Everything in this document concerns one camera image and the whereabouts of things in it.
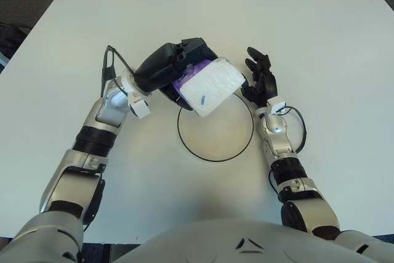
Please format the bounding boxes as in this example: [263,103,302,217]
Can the purple tissue paper pack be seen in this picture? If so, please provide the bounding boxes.
[171,56,247,119]

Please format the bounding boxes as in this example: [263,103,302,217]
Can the white plate with black rim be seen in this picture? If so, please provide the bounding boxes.
[177,90,255,162]

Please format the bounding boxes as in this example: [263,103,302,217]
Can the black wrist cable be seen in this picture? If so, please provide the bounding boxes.
[101,46,138,97]
[284,106,307,153]

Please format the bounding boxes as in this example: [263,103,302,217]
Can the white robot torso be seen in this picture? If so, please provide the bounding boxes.
[0,210,394,263]

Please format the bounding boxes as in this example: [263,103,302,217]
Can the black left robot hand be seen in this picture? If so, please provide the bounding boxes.
[135,37,219,113]

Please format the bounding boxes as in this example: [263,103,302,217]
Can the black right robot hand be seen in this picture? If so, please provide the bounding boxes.
[241,46,279,107]

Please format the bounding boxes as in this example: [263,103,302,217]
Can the black bag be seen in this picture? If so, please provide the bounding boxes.
[0,22,31,67]

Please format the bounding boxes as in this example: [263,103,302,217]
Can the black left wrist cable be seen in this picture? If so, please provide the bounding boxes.
[101,46,138,97]

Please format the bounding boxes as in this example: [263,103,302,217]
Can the black table leg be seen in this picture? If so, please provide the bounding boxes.
[101,243,141,263]

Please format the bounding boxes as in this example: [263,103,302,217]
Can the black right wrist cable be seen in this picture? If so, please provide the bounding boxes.
[284,106,307,153]

